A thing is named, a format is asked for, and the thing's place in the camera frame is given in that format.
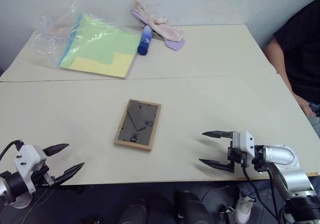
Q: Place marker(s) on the clear plastic bag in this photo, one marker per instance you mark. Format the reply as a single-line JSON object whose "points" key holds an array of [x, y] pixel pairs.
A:
{"points": [[47, 43]]}

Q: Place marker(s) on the white sneaker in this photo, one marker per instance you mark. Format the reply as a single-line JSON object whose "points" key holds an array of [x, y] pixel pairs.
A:
{"points": [[245, 206]]}

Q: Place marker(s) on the pink crumpled cloth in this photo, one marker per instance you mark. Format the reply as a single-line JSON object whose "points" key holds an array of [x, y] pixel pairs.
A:
{"points": [[165, 29]]}

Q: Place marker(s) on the person bare hand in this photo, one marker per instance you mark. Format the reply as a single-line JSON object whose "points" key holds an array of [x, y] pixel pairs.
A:
{"points": [[306, 107]]}

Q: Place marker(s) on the blue paper sheet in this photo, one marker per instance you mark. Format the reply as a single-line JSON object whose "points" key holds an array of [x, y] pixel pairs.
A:
{"points": [[72, 38]]}

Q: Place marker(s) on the person blue jeans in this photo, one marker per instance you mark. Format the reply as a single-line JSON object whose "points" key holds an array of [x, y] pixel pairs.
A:
{"points": [[315, 123]]}

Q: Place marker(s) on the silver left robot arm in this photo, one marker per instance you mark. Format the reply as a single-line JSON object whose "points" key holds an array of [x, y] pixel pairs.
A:
{"points": [[15, 182]]}

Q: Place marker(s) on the lilac flat cloth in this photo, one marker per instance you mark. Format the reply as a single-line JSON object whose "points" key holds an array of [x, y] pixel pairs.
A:
{"points": [[176, 45]]}

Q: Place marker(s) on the person bare forearm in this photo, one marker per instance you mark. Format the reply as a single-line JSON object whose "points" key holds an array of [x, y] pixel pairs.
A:
{"points": [[277, 58]]}

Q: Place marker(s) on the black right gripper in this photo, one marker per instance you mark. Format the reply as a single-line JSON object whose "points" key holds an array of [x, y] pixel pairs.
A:
{"points": [[236, 156]]}

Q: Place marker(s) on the wooden picture frame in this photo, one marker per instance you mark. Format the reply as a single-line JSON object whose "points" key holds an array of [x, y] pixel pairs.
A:
{"points": [[137, 126]]}

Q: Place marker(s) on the yellow paper sheet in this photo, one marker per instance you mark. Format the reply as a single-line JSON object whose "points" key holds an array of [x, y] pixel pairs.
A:
{"points": [[100, 70]]}

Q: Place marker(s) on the dark rounded shape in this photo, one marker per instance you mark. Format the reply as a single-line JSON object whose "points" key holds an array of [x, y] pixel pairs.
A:
{"points": [[133, 212]]}

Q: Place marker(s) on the light green paper sheet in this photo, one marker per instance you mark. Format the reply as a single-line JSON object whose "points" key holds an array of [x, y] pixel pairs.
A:
{"points": [[100, 43]]}

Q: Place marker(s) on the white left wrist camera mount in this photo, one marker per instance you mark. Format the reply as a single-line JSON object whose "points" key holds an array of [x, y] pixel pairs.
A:
{"points": [[27, 160]]}

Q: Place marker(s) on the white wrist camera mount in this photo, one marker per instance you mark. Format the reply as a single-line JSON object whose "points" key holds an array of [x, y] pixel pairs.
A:
{"points": [[246, 143], [27, 160]]}

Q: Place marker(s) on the person black shirt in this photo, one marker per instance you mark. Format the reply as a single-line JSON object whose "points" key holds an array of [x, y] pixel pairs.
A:
{"points": [[302, 46]]}

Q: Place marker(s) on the blue cylindrical bottle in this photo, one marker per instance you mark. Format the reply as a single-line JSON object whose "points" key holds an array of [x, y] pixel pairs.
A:
{"points": [[145, 39]]}

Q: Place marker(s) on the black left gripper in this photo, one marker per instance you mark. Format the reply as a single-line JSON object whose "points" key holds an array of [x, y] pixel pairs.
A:
{"points": [[43, 177]]}

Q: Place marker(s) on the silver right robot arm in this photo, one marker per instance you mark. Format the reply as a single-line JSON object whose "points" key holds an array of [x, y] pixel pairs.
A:
{"points": [[283, 156]]}

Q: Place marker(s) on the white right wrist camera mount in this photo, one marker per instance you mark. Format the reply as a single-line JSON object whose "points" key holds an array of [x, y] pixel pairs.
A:
{"points": [[246, 143]]}

